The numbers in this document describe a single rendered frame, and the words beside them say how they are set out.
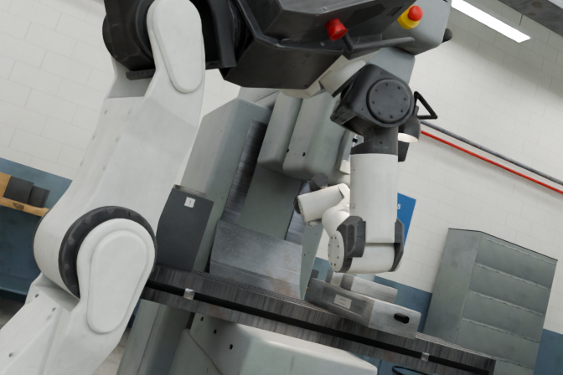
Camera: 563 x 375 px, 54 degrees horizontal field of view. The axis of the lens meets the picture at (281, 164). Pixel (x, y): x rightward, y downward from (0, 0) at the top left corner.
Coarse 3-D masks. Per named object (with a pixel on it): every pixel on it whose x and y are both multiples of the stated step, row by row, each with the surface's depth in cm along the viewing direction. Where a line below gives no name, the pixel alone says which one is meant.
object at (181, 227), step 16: (176, 192) 137; (192, 192) 139; (176, 208) 136; (192, 208) 138; (208, 208) 139; (160, 224) 135; (176, 224) 136; (192, 224) 137; (160, 240) 135; (176, 240) 136; (192, 240) 137; (160, 256) 134; (176, 256) 136; (192, 256) 137
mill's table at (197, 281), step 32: (160, 288) 126; (192, 288) 129; (224, 288) 131; (256, 288) 154; (256, 320) 134; (288, 320) 137; (320, 320) 140; (384, 352) 146; (416, 352) 150; (448, 352) 154
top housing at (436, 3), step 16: (416, 0) 143; (432, 0) 145; (448, 0) 147; (432, 16) 145; (448, 16) 147; (384, 32) 146; (400, 32) 144; (416, 32) 143; (432, 32) 144; (400, 48) 153; (416, 48) 150; (432, 48) 147
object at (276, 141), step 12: (288, 96) 169; (276, 108) 176; (288, 108) 166; (300, 108) 164; (276, 120) 172; (288, 120) 164; (276, 132) 168; (288, 132) 163; (264, 144) 176; (276, 144) 164; (288, 144) 163; (264, 156) 172; (276, 156) 162; (276, 168) 172
